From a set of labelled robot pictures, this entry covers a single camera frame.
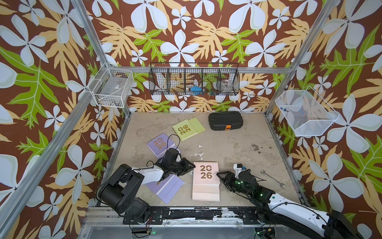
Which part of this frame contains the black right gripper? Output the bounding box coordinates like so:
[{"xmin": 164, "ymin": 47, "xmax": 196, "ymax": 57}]
[{"xmin": 215, "ymin": 171, "xmax": 252, "ymax": 198}]

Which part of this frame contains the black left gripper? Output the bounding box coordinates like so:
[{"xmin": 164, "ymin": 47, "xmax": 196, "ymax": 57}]
[{"xmin": 169, "ymin": 157, "xmax": 196, "ymax": 175}]

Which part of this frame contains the pink 2026 desk calendar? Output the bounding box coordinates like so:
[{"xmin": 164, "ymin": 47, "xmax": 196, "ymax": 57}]
[{"xmin": 193, "ymin": 161, "xmax": 220, "ymax": 185}]

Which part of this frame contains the green 2026 desk calendar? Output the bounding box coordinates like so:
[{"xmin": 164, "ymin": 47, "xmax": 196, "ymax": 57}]
[{"xmin": 172, "ymin": 118, "xmax": 206, "ymax": 141}]

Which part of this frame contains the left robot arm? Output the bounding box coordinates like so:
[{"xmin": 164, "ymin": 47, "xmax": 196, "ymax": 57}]
[{"xmin": 96, "ymin": 148, "xmax": 196, "ymax": 223}]

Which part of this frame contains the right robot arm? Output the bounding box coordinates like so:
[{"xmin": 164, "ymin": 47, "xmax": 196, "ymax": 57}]
[{"xmin": 216, "ymin": 169, "xmax": 363, "ymax": 239}]

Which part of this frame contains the purple desk calendar front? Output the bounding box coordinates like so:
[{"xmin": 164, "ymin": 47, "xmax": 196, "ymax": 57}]
[{"xmin": 146, "ymin": 174, "xmax": 184, "ymax": 204}]

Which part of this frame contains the purple desk calendar near green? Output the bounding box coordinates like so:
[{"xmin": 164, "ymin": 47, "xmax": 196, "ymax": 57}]
[{"xmin": 146, "ymin": 133, "xmax": 176, "ymax": 159}]

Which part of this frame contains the black tool case orange latch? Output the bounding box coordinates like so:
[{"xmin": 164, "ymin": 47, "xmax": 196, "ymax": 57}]
[{"xmin": 209, "ymin": 112, "xmax": 244, "ymax": 131}]

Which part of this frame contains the silver wrench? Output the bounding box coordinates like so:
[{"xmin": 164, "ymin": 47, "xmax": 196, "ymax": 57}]
[{"xmin": 260, "ymin": 170, "xmax": 286, "ymax": 189}]

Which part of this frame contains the white mesh basket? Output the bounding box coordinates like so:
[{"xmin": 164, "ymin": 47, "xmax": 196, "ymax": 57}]
[{"xmin": 276, "ymin": 87, "xmax": 340, "ymax": 137}]

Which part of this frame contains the black wire divided basket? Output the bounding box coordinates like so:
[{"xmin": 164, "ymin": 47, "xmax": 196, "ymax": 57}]
[{"xmin": 148, "ymin": 62, "xmax": 240, "ymax": 96}]

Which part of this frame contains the white wire basket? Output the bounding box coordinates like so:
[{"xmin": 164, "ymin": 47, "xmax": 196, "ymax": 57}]
[{"xmin": 89, "ymin": 68, "xmax": 135, "ymax": 108}]

